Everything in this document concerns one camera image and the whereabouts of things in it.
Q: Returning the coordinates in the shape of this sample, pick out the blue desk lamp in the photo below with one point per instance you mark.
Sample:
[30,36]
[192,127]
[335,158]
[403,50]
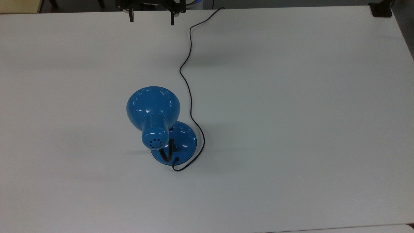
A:
[152,108]

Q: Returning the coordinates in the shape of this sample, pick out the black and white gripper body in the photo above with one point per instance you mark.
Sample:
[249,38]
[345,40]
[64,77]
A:
[152,3]

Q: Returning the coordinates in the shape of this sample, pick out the beige wooden furniture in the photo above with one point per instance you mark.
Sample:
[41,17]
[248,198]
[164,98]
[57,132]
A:
[19,5]

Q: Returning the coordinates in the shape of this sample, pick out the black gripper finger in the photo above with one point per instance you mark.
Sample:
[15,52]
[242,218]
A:
[172,19]
[131,16]

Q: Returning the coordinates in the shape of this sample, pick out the dark chair leg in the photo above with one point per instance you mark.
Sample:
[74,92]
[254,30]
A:
[53,3]
[101,3]

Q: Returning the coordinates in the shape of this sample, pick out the black table clamp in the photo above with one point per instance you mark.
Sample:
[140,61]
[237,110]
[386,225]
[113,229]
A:
[381,11]

